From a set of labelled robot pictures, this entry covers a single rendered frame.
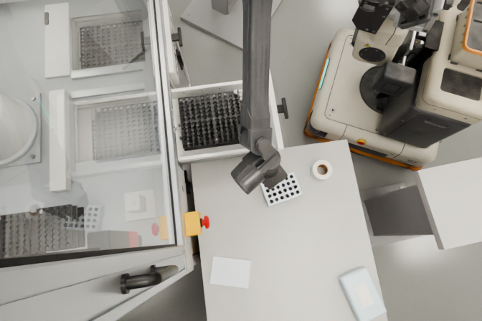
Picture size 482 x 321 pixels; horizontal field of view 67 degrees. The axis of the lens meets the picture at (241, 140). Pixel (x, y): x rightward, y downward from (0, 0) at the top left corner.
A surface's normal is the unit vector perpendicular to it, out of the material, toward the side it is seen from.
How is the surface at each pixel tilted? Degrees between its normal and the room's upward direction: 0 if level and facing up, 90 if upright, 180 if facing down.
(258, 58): 39
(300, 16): 0
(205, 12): 5
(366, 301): 0
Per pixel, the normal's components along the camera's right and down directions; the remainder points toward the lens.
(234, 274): 0.00, -0.25
